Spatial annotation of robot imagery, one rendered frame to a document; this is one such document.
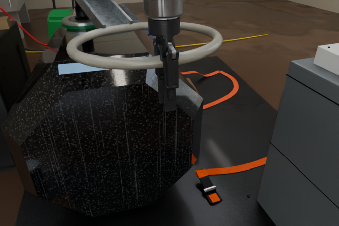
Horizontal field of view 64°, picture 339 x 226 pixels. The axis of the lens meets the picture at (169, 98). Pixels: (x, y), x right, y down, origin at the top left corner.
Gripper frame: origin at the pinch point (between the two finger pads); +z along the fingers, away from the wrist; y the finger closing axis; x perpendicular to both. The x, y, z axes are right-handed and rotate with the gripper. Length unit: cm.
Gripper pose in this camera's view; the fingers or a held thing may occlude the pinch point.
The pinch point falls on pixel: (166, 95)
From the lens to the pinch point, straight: 71.5
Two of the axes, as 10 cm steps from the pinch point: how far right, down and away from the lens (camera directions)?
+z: 0.3, 8.9, 4.5
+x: -9.5, 1.7, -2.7
